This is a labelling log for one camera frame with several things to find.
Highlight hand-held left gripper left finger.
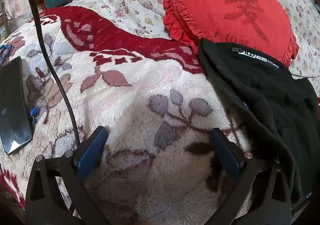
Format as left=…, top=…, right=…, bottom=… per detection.
left=25, top=126, right=118, bottom=225

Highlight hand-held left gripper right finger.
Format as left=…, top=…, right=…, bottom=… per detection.
left=200, top=127, right=293, bottom=225

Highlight black pants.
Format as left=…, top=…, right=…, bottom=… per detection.
left=198, top=38, right=320, bottom=203

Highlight cream and red fleece blanket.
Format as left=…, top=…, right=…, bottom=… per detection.
left=0, top=6, right=253, bottom=225

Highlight black smartphone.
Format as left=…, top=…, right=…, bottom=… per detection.
left=0, top=56, right=33, bottom=155

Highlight red ruffled pillow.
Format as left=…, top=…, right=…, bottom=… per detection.
left=163, top=0, right=299, bottom=68

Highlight blue lanyard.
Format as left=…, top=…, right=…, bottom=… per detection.
left=0, top=44, right=41, bottom=126

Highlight black braided cable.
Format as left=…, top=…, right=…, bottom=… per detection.
left=0, top=0, right=82, bottom=148

